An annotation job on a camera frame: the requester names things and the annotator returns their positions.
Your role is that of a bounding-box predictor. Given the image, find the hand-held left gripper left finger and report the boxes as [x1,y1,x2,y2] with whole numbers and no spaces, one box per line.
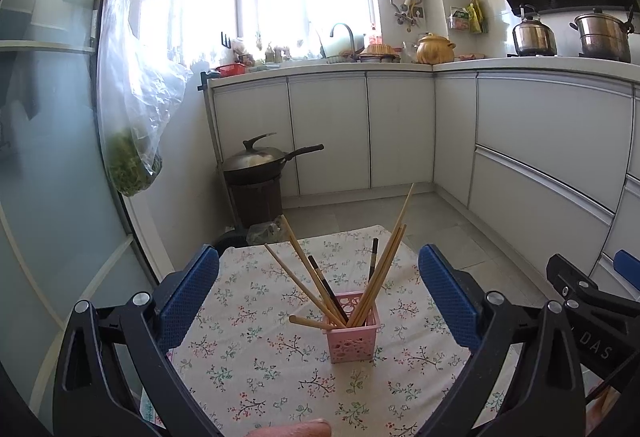
[52,244,221,437]

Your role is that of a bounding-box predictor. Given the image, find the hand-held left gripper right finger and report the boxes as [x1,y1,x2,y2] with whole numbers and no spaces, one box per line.
[417,244,586,437]

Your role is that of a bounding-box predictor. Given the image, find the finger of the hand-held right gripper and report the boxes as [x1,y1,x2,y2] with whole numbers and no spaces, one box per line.
[614,249,640,293]
[546,254,600,318]

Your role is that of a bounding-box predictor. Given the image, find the bunch of wooden chopsticks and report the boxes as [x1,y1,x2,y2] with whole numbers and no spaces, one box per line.
[264,183,416,332]

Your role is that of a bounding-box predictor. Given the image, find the pink perforated utensil holder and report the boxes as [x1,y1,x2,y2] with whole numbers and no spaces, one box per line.
[322,289,381,364]

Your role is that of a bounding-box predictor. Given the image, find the person's right hand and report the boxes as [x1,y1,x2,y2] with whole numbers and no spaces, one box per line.
[586,381,624,419]

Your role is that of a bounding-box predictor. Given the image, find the person's left hand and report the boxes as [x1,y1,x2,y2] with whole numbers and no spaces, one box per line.
[247,419,332,437]

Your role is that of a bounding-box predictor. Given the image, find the floral tablecloth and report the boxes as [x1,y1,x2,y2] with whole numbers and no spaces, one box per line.
[140,226,521,437]

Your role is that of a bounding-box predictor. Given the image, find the crumpled plastic bag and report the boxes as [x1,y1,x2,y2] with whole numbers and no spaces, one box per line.
[247,218,287,246]

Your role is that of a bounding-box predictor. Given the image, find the brown bin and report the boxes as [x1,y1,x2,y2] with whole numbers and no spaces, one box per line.
[225,174,285,229]

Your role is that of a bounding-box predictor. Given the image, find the plastic bag of greens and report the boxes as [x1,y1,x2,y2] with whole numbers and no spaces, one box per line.
[95,0,195,198]

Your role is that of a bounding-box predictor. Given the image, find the steel wok lid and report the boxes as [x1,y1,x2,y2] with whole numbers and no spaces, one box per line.
[223,132,286,170]

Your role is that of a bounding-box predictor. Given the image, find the frosted glass door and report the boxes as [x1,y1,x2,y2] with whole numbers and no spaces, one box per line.
[0,0,166,418]

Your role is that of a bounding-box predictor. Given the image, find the white kitchen cabinet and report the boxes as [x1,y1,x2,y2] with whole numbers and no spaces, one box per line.
[205,57,640,298]

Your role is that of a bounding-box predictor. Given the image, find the black wok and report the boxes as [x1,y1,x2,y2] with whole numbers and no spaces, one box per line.
[222,143,325,185]

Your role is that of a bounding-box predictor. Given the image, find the grey pole with black clamp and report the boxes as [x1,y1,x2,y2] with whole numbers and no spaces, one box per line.
[197,70,241,228]

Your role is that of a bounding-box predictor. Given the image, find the steel stockpot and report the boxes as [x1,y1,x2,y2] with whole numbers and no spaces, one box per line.
[570,7,636,63]

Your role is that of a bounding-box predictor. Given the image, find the steel kettle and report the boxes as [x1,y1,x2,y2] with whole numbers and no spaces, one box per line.
[512,4,557,57]

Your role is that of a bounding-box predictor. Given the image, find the yellow clay pot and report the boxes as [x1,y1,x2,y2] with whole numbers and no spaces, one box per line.
[416,33,457,65]

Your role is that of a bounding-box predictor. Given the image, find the stack of dishes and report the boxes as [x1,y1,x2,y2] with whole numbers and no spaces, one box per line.
[357,42,401,64]

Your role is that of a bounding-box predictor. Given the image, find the row of small jars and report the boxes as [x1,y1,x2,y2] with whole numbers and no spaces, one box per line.
[255,42,296,65]

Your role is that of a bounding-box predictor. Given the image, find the steel faucet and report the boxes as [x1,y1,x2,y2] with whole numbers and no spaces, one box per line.
[330,22,357,60]

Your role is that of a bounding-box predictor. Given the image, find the water heater pipes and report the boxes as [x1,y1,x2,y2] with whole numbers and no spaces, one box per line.
[387,0,426,34]

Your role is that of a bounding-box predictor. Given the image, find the wall rack with packets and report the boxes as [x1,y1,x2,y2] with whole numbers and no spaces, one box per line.
[447,0,488,35]

